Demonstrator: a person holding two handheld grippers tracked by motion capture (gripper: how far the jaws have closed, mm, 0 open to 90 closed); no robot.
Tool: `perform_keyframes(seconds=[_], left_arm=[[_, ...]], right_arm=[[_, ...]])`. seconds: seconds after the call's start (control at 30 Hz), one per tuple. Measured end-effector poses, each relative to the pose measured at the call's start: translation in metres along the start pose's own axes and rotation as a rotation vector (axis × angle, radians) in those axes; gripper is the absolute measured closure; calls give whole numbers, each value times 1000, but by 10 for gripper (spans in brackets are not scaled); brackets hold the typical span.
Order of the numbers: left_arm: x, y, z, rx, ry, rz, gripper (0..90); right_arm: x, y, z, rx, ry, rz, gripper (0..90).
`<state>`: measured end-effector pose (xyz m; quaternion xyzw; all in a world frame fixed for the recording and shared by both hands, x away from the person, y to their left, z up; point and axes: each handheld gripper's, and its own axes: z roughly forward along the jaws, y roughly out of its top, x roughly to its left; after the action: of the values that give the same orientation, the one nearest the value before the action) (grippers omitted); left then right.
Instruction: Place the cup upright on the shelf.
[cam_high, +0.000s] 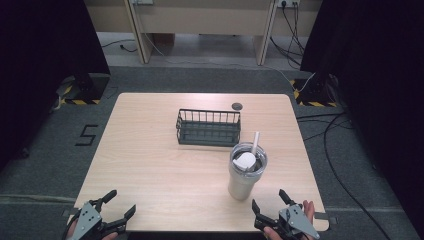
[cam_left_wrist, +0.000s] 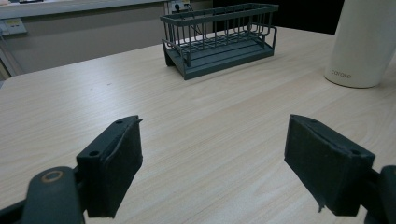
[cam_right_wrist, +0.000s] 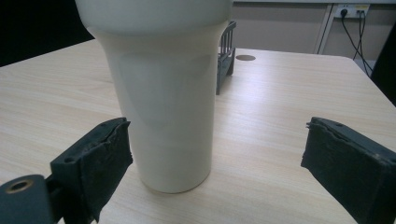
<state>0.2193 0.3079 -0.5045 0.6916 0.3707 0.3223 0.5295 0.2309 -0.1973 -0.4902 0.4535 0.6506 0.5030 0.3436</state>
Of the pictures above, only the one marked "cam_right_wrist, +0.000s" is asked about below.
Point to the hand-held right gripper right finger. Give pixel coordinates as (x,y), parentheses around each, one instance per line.
(351,161)

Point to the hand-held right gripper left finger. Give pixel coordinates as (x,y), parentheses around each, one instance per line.
(93,165)

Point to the white cup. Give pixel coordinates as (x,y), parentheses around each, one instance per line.
(166,102)

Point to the dark grey rack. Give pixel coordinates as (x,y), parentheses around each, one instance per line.
(226,56)

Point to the white wall socket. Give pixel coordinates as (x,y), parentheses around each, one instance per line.
(351,10)

